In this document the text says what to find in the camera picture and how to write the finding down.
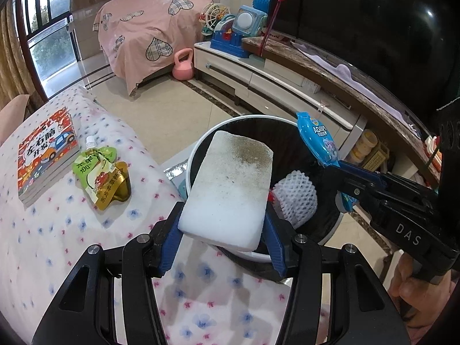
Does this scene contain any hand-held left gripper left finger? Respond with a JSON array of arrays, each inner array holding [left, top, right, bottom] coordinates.
[[32, 201, 185, 345]]

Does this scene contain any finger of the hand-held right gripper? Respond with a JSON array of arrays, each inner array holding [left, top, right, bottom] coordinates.
[[323, 167, 399, 223], [336, 160, 441, 202]]

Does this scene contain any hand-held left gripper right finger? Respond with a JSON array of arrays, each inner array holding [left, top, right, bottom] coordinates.
[[264, 211, 412, 345]]

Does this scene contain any blue snack packet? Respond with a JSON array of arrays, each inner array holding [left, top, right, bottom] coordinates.
[[296, 111, 356, 212]]

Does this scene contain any black bin with white rim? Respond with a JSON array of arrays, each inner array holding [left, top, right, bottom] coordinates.
[[185, 115, 347, 283]]

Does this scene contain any white foam block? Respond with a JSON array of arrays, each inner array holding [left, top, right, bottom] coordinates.
[[178, 130, 274, 253]]

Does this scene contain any person's right hand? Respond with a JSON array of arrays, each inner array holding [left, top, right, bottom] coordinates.
[[390, 252, 460, 319]]

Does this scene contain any yellow round container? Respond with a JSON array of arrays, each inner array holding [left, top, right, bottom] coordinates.
[[350, 129, 378, 164]]

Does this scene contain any yellow box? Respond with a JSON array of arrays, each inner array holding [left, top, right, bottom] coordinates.
[[365, 143, 390, 173]]

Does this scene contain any white foam fruit net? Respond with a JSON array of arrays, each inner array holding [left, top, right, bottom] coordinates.
[[269, 170, 319, 230]]

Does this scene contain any silver foil mat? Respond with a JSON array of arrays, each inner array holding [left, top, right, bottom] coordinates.
[[162, 156, 190, 192]]

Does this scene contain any green drink pouch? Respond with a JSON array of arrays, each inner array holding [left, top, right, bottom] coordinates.
[[72, 136, 132, 211]]

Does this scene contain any pale lavender cloth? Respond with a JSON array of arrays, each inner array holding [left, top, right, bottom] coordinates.
[[291, 41, 421, 137]]

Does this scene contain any floral white tablecloth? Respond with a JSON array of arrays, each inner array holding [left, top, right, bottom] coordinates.
[[0, 86, 331, 345]]

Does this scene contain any white tv cabinet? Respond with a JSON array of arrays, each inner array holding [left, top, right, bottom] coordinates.
[[193, 38, 442, 187]]

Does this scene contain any black television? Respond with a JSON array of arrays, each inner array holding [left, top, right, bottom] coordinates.
[[269, 0, 460, 144]]

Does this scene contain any orange children's book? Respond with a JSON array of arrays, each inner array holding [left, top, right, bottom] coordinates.
[[17, 108, 80, 209]]

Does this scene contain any pink kettlebell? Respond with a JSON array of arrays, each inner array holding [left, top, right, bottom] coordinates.
[[172, 48, 195, 81]]

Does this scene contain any thin red pole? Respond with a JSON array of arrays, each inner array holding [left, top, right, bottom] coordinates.
[[260, 0, 295, 58]]

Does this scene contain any blue and red toy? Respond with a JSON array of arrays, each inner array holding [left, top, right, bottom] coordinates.
[[210, 14, 252, 58]]

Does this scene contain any light blue square toy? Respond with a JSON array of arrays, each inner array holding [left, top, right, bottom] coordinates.
[[233, 5, 268, 38]]

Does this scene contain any beige sofa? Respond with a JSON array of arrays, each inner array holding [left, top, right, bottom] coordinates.
[[0, 94, 30, 124]]

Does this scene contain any toy ferris wheel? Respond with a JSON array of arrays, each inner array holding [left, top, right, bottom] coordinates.
[[200, 3, 228, 38]]

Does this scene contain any pink heart print cover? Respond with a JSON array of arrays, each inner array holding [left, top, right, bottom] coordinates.
[[93, 0, 213, 97]]

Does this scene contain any glass balcony door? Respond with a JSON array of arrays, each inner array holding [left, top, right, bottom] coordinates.
[[16, 0, 81, 96]]

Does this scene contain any beige patterned curtain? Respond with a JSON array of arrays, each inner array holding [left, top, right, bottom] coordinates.
[[0, 3, 44, 105]]

